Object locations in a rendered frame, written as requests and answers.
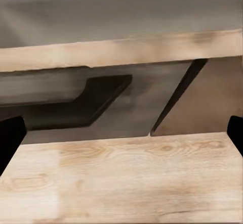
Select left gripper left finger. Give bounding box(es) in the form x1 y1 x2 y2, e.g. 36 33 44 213
0 116 26 176

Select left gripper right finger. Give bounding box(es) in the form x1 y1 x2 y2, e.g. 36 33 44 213
226 116 243 156

